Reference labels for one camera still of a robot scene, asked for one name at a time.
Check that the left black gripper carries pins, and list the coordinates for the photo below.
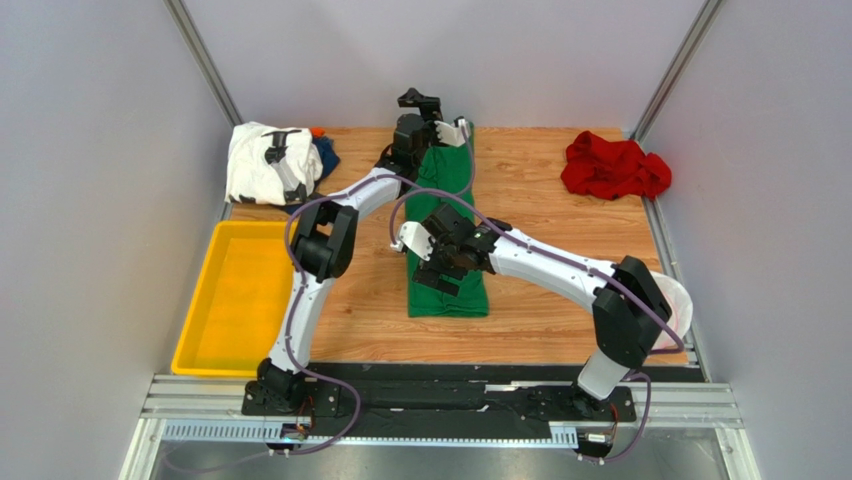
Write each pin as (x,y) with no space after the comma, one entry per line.
(431,109)

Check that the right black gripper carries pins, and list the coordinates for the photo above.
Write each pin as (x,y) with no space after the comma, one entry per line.
(435,259)

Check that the green t shirt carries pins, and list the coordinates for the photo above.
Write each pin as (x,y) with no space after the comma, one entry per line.
(448,169)

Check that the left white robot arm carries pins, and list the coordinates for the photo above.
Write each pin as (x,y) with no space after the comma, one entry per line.
(322,246)

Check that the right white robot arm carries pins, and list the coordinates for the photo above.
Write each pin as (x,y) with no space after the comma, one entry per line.
(629,310)

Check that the blue t shirt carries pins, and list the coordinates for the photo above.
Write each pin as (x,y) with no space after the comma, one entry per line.
(325,160)

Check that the white printed t shirt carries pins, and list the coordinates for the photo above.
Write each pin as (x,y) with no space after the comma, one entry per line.
(272,166)

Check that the red t shirt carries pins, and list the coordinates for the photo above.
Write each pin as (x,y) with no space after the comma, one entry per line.
(610,170)

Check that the yellow plastic bin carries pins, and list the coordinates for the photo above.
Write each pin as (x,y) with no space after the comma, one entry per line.
(239,301)

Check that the white pink round basket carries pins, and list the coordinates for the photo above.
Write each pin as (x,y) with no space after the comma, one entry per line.
(679,300)

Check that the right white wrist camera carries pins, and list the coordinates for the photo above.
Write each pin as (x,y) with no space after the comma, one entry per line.
(413,237)

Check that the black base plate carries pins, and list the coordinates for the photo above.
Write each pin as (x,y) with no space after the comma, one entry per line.
(440,401)

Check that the right aluminium frame post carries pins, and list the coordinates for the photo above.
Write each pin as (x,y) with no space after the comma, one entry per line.
(699,28)

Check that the aluminium frame post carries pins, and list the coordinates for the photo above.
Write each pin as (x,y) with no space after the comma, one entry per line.
(699,28)
(196,45)

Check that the left aluminium frame post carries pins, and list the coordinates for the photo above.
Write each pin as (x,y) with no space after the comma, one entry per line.
(196,45)

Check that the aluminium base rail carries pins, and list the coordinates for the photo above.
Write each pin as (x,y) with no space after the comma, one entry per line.
(193,409)

